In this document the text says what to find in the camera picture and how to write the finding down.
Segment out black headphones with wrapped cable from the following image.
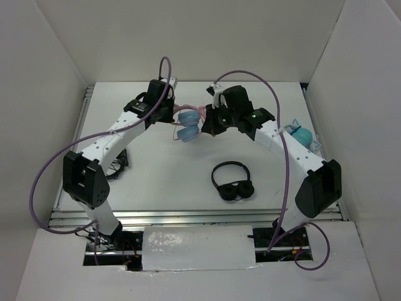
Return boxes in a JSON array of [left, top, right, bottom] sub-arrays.
[[106, 149, 129, 181]]

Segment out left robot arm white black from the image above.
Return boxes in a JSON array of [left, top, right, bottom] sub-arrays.
[[63, 78, 177, 250]]

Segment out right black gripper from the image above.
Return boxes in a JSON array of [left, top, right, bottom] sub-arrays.
[[201, 101, 238, 135]]

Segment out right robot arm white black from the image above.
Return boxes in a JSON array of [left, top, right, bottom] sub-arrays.
[[201, 84, 342, 246]]

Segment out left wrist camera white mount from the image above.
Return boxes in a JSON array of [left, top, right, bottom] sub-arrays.
[[159, 77, 178, 99]]

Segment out aluminium rail frame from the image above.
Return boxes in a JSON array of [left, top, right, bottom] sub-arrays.
[[48, 82, 349, 270]]

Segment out black folded headphones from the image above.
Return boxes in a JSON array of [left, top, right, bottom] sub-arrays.
[[211, 161, 255, 202]]

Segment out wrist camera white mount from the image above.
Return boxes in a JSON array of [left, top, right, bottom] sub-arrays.
[[206, 83, 226, 108], [159, 77, 178, 99]]

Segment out white foil-taped cover plate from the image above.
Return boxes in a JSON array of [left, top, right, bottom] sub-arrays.
[[142, 226, 257, 272]]

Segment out blue pink cat-ear headphones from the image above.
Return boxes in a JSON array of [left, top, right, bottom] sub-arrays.
[[172, 104, 206, 142]]

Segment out teal cat-ear headphones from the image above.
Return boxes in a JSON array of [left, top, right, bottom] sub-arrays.
[[284, 119, 322, 156]]

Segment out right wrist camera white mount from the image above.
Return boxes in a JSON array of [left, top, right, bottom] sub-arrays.
[[206, 83, 226, 108]]

